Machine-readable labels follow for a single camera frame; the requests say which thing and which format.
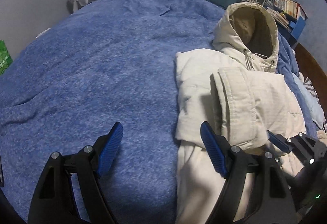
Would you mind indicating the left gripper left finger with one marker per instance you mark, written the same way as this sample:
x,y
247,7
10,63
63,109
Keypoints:
x,y
53,200

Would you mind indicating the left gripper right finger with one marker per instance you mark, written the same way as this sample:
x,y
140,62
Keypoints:
x,y
255,189

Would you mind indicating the cream hooded puffer jacket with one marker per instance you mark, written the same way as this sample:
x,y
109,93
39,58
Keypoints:
x,y
236,88

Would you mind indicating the light blue pillow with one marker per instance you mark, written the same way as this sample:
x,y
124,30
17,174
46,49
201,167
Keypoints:
x,y
300,86

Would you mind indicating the striped plush toy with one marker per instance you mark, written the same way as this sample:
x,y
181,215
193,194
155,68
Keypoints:
x,y
313,103

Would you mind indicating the brown wooden headboard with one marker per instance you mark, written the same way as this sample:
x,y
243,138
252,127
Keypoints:
x,y
309,67

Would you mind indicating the green plastic bag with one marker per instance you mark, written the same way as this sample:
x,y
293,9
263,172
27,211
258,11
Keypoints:
x,y
5,57

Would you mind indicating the blue fleece blanket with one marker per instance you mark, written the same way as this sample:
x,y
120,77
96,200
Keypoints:
x,y
112,61

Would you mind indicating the stack of flat magazines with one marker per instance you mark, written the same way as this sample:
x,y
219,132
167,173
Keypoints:
x,y
280,17

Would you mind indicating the row of upright books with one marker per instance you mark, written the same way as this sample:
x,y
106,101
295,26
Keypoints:
x,y
291,7

